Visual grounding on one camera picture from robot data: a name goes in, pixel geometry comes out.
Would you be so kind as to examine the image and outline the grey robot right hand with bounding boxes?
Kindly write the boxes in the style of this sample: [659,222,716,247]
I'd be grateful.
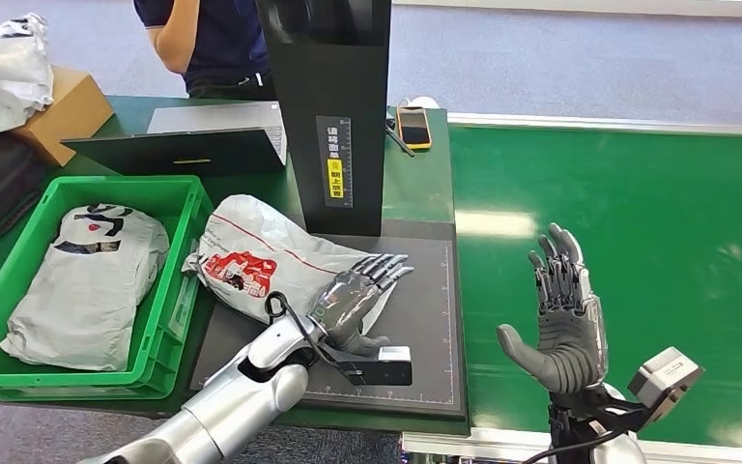
[496,222,610,395]

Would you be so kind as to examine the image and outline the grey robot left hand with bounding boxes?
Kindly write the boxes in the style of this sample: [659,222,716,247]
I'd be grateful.
[306,253,415,359]

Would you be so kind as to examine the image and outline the white package with red print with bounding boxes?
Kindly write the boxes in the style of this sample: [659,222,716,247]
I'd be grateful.
[182,194,392,335]

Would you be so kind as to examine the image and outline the green conveyor belt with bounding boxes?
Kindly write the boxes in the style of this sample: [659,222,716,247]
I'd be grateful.
[401,113,742,464]

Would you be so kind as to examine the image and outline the black inbound scanner machine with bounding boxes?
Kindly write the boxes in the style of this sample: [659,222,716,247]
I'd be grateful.
[189,0,469,421]

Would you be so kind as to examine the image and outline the grey package with black print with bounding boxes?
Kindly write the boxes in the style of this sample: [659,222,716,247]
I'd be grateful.
[0,203,171,373]

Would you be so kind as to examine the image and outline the brown cardboard box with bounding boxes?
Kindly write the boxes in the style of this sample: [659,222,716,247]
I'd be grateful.
[11,65,115,168]

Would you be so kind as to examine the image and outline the black pen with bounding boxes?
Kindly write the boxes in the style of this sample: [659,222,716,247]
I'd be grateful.
[385,123,417,159]

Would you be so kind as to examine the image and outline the green plastic crate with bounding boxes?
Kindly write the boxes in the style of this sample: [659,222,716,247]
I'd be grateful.
[0,174,214,403]

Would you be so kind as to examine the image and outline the smartphone in orange case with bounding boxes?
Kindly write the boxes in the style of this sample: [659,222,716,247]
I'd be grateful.
[395,105,434,152]

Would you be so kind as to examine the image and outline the laptop computer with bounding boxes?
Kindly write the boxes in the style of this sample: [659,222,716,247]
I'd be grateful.
[62,100,289,179]

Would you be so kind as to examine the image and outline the person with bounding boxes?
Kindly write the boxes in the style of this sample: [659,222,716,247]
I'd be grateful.
[132,0,278,102]

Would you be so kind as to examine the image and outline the white plastic bag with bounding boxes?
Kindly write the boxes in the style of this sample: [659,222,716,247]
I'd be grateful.
[0,13,56,146]

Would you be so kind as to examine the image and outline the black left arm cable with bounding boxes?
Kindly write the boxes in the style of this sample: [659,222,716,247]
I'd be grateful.
[264,291,341,367]

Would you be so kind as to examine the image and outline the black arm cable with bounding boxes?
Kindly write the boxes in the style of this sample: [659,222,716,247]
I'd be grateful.
[264,291,341,367]
[523,427,630,464]

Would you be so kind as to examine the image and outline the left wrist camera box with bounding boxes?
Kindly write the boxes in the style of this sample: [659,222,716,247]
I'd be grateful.
[325,344,414,388]

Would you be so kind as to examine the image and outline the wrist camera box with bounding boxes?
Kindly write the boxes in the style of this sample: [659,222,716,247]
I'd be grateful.
[325,344,414,388]
[626,346,705,425]

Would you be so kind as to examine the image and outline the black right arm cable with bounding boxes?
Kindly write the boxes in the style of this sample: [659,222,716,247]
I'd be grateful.
[523,427,630,464]

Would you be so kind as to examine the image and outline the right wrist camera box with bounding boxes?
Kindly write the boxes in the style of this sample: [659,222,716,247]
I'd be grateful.
[626,346,705,425]

